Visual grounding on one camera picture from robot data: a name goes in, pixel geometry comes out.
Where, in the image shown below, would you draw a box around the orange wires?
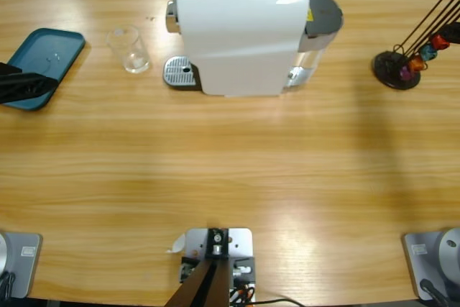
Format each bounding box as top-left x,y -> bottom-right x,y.
229,283 -> 254,303

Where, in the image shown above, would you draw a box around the white paper tag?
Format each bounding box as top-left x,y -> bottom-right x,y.
165,234 -> 187,254

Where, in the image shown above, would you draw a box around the black base cable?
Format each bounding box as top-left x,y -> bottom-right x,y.
0,270 -> 17,299
419,278 -> 452,307

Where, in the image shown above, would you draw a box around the teal plastic tray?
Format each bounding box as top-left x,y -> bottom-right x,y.
0,27 -> 86,112

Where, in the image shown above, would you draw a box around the white coffee machine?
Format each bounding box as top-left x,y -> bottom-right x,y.
165,0 -> 312,98

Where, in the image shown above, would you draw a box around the orange coffee capsule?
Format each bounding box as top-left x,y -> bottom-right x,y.
409,57 -> 427,73

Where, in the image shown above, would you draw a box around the clear drinking glass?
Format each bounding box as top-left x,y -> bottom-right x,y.
106,24 -> 150,75

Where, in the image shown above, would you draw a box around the black capsule holder with rods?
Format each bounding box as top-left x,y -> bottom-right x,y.
372,0 -> 460,91

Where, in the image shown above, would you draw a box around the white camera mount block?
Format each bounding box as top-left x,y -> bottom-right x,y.
181,227 -> 254,303

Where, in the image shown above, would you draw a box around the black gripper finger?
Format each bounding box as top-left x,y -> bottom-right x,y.
0,71 -> 59,106
443,22 -> 460,42
0,61 -> 24,75

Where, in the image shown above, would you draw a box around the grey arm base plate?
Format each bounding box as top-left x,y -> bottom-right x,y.
401,226 -> 460,301
0,232 -> 43,300

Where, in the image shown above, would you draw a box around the dark camera post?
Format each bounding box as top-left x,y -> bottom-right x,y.
167,227 -> 231,307

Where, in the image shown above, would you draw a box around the thin black mount cable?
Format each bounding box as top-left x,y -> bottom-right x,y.
251,297 -> 306,307

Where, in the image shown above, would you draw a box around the red coffee capsule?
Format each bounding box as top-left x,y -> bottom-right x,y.
431,33 -> 451,51

